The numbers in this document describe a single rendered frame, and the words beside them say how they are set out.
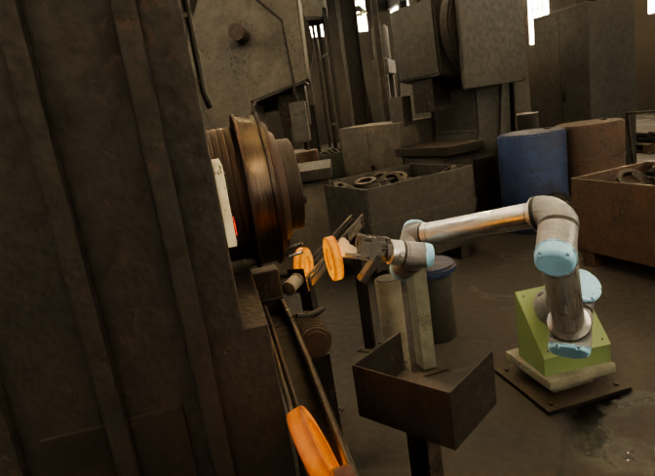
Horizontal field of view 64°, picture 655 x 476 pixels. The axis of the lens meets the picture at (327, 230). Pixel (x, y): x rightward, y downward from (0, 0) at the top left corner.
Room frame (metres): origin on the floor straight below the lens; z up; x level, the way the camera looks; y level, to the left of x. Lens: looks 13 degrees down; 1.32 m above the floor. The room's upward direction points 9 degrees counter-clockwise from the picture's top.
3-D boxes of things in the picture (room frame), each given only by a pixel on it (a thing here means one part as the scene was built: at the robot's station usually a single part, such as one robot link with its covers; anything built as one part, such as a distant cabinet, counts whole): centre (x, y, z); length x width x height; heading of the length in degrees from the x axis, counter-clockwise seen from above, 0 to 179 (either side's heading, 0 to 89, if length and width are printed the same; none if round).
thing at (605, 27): (5.91, -3.06, 1.00); 0.80 x 0.63 x 2.00; 16
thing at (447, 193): (4.24, -0.59, 0.39); 1.03 x 0.83 x 0.77; 116
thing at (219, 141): (1.57, 0.27, 1.11); 0.47 x 0.10 x 0.47; 11
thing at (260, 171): (1.59, 0.19, 1.11); 0.47 x 0.06 x 0.47; 11
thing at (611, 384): (2.09, -0.93, 0.04); 0.40 x 0.40 x 0.08; 12
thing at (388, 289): (2.33, -0.24, 0.26); 0.12 x 0.12 x 0.52
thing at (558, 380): (2.09, -0.93, 0.10); 0.32 x 0.32 x 0.04; 12
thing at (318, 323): (1.94, 0.13, 0.27); 0.22 x 0.13 x 0.53; 11
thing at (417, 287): (2.40, -0.39, 0.31); 0.24 x 0.16 x 0.62; 11
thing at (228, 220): (1.23, 0.23, 1.15); 0.26 x 0.02 x 0.18; 11
